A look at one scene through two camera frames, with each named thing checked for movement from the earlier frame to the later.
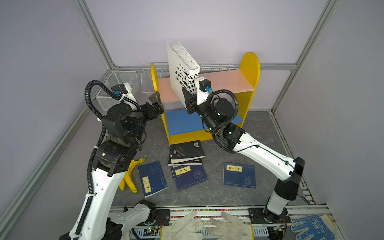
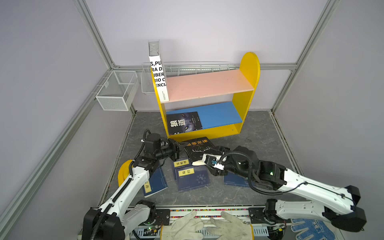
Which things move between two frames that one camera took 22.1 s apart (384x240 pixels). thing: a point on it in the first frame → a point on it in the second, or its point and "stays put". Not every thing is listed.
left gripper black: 159,108 → 175,148
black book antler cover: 198,161 → 196,148
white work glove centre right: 231,228 stays put
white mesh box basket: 105,97 stays put
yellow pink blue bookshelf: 181,127 stays put
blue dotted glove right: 320,227 stays put
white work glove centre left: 184,228 stays put
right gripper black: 193,103 → 223,172
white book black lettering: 183,70 → 157,69
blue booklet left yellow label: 152,178 stays put
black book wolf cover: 186,151 → 182,122
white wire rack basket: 147,78 stays put
